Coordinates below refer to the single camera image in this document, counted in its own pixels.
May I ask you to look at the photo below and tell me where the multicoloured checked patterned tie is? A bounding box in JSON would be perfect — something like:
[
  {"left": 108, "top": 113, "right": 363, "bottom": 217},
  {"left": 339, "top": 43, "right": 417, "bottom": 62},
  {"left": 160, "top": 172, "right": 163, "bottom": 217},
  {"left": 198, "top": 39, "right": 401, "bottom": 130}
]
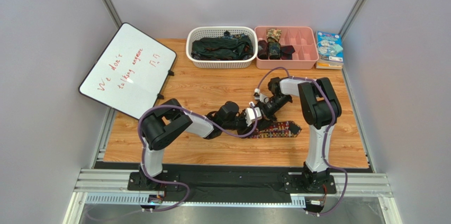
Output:
[{"left": 248, "top": 121, "right": 302, "bottom": 139}]

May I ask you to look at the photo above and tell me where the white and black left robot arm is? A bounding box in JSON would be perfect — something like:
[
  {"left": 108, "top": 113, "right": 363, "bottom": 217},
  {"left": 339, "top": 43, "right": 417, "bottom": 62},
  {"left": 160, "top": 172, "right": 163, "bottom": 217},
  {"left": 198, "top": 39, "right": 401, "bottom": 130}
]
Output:
[{"left": 128, "top": 98, "right": 262, "bottom": 191}]

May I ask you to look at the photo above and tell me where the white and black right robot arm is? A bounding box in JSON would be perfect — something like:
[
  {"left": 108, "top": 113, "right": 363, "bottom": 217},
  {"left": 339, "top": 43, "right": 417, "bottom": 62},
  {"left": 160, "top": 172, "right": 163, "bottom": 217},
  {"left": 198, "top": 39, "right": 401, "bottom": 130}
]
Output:
[{"left": 254, "top": 77, "right": 342, "bottom": 192}]

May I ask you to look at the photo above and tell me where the dark green ties pile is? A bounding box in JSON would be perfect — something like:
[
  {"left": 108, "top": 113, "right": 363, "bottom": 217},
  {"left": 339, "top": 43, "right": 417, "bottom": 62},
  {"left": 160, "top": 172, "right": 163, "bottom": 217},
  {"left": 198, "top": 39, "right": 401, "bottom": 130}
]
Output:
[{"left": 191, "top": 31, "right": 255, "bottom": 61}]

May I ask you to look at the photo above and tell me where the rolled dark red tie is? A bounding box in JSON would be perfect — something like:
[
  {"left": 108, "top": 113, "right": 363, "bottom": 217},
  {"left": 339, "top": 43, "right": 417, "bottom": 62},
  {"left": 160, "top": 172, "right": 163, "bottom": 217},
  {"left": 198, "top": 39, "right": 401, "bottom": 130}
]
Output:
[{"left": 281, "top": 46, "right": 295, "bottom": 60}]

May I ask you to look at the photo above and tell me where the rolled dark green tie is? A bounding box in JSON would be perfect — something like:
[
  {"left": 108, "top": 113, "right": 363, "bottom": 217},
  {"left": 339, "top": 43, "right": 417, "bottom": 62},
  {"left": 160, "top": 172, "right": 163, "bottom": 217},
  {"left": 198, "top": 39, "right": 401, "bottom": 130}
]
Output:
[{"left": 268, "top": 41, "right": 282, "bottom": 60}]

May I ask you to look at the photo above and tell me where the rolled dark maroon tie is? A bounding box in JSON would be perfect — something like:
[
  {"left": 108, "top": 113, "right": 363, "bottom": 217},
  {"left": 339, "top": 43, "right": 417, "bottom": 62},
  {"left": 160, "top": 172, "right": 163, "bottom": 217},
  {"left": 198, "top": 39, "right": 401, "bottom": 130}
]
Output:
[{"left": 257, "top": 40, "right": 268, "bottom": 60}]

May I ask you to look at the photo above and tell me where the yellow book under box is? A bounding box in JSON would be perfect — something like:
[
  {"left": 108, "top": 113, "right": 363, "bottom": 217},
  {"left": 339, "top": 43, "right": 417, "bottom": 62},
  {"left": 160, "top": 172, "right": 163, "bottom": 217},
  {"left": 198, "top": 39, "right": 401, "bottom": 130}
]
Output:
[{"left": 315, "top": 62, "right": 343, "bottom": 70}]

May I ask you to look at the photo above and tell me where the rolled floral beige tie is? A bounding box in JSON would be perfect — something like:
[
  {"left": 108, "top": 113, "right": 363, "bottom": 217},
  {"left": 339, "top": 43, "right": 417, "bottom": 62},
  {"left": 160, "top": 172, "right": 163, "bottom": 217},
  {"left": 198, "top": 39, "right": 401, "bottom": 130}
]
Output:
[{"left": 266, "top": 28, "right": 282, "bottom": 43}]

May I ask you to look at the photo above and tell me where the pink divided organiser tray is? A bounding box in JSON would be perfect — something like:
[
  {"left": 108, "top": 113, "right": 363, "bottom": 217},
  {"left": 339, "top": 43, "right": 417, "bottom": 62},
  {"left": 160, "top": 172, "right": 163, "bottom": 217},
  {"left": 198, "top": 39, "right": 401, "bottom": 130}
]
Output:
[{"left": 255, "top": 26, "right": 319, "bottom": 70}]

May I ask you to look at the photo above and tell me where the blue packaged box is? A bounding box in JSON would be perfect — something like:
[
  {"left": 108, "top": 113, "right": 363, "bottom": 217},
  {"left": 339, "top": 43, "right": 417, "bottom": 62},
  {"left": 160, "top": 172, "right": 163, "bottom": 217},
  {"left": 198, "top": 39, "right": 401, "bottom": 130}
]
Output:
[{"left": 316, "top": 31, "right": 344, "bottom": 66}]

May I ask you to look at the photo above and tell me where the white perforated plastic basket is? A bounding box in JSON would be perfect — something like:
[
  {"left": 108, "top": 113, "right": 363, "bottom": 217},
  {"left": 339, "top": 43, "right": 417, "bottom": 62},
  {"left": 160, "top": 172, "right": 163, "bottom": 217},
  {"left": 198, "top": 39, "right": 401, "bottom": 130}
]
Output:
[{"left": 186, "top": 26, "right": 258, "bottom": 69}]

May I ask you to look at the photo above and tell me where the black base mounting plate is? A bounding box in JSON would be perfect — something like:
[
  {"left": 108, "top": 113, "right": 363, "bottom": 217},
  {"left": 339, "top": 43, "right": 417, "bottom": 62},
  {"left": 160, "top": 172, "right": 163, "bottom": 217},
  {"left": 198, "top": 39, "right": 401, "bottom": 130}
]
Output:
[{"left": 93, "top": 161, "right": 374, "bottom": 204}]

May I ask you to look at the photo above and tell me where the whiteboard with red writing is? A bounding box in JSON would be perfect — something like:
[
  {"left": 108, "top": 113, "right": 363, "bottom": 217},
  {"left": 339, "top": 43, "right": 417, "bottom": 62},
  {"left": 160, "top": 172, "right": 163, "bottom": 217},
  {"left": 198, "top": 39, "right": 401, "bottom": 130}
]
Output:
[{"left": 78, "top": 23, "right": 177, "bottom": 119}]

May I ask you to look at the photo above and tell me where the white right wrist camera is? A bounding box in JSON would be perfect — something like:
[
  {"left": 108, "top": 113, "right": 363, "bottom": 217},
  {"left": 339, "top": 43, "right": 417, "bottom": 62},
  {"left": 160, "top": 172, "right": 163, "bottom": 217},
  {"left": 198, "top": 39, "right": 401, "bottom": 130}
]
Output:
[{"left": 254, "top": 88, "right": 269, "bottom": 103}]

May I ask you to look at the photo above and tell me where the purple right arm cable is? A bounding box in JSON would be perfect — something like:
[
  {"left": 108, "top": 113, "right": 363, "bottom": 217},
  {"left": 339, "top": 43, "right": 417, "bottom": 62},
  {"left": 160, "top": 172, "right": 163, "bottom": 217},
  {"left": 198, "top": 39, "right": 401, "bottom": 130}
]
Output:
[{"left": 256, "top": 66, "right": 349, "bottom": 182}]

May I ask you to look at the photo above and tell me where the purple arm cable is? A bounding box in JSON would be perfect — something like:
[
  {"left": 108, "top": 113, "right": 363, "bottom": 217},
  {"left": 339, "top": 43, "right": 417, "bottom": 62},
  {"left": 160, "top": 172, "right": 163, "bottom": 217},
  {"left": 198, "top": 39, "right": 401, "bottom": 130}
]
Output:
[
  {"left": 137, "top": 104, "right": 260, "bottom": 182},
  {"left": 256, "top": 66, "right": 349, "bottom": 182}
]

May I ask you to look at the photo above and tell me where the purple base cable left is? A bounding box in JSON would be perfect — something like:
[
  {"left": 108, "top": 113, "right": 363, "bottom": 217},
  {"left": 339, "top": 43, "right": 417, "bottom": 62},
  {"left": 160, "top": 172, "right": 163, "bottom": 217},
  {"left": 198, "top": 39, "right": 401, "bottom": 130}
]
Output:
[{"left": 141, "top": 180, "right": 191, "bottom": 213}]

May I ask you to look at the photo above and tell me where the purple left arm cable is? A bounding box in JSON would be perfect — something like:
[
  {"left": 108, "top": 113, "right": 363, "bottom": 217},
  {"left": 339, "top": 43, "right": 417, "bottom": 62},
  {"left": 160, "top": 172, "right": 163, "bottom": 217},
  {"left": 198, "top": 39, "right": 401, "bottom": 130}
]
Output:
[{"left": 137, "top": 104, "right": 260, "bottom": 182}]

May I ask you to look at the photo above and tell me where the aluminium frame rail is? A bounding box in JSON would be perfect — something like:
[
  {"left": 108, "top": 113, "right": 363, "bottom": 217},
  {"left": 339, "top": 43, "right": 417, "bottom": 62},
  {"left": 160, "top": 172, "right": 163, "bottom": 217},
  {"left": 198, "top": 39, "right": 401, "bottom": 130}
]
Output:
[{"left": 63, "top": 169, "right": 402, "bottom": 223}]

